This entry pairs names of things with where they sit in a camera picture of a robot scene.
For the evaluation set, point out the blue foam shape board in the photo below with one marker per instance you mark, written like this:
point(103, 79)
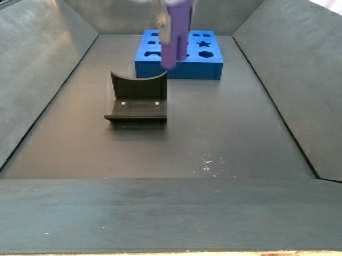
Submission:
point(202, 65)

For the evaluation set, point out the dark curved stand block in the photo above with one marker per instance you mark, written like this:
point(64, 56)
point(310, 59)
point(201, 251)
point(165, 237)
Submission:
point(140, 98)

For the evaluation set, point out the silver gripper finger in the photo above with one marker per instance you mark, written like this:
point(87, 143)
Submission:
point(163, 21)

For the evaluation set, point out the purple double-square peg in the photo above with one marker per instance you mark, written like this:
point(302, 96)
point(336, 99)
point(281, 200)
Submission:
point(174, 52)

